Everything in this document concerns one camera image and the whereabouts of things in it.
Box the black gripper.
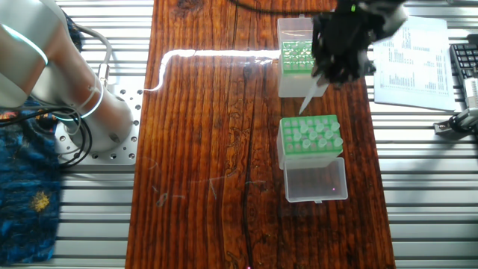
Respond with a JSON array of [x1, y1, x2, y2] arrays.
[[310, 0, 408, 83]]

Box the clear large pipette tip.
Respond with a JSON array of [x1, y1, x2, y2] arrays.
[[298, 77, 329, 115]]

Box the tall green pipette tip holder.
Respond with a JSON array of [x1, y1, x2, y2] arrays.
[[278, 115, 349, 203]]

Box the printed white paper sheet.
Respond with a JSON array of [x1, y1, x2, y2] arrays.
[[372, 15, 456, 113]]

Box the black keyboard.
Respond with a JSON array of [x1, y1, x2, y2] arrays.
[[448, 43, 478, 79]]

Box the brown wooden board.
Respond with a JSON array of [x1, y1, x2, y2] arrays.
[[125, 0, 397, 269]]

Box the blue patterned cloth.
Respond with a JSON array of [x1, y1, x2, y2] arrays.
[[0, 97, 64, 262]]

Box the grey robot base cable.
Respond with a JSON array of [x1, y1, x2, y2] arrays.
[[71, 26, 114, 98]]

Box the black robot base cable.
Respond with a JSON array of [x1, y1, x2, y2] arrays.
[[30, 105, 92, 167]]

